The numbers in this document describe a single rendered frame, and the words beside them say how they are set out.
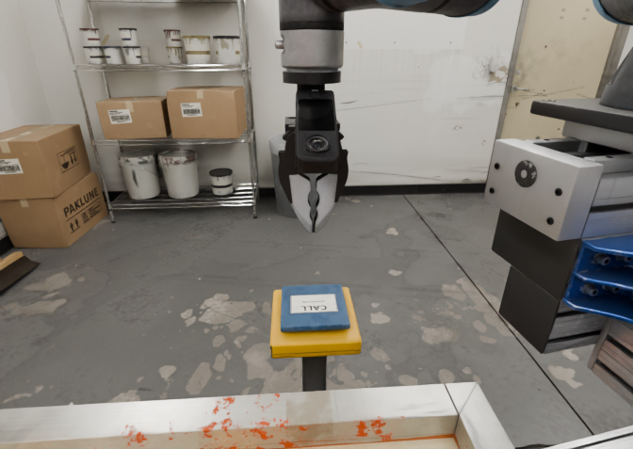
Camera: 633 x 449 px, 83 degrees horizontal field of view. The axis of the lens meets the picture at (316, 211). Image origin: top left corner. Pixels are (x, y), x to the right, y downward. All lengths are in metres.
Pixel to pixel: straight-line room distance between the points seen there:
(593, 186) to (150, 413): 0.52
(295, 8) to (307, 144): 0.15
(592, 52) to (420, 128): 1.68
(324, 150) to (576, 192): 0.28
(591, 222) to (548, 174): 0.07
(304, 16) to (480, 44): 3.35
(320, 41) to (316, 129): 0.10
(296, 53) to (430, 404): 0.40
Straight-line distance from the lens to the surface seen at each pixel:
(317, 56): 0.43
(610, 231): 0.55
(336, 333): 0.55
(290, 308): 0.56
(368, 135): 3.50
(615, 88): 0.61
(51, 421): 0.49
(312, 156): 0.37
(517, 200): 0.53
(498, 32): 3.80
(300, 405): 0.42
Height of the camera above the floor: 1.32
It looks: 24 degrees down
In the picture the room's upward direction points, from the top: straight up
